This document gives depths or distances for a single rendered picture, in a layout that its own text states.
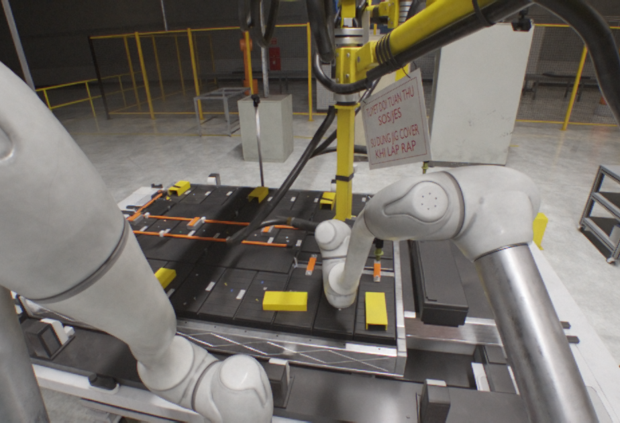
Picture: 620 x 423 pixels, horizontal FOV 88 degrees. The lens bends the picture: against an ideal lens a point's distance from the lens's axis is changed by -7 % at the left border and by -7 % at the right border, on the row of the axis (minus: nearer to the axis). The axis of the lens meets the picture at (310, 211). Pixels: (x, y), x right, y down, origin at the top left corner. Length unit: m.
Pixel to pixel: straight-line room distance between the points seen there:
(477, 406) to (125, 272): 1.16
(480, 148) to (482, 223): 5.29
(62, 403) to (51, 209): 2.50
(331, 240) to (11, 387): 0.85
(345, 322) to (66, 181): 1.10
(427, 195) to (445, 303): 0.72
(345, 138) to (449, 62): 4.39
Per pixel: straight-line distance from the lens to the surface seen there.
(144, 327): 0.39
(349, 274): 0.99
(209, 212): 2.05
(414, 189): 0.58
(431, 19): 0.86
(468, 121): 5.78
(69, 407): 2.69
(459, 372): 1.51
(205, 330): 1.32
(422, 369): 1.48
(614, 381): 1.66
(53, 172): 0.27
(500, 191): 0.69
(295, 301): 1.30
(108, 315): 0.35
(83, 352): 1.60
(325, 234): 1.10
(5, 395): 0.52
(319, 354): 1.24
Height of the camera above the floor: 1.90
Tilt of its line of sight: 27 degrees down
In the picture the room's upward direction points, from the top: 1 degrees counter-clockwise
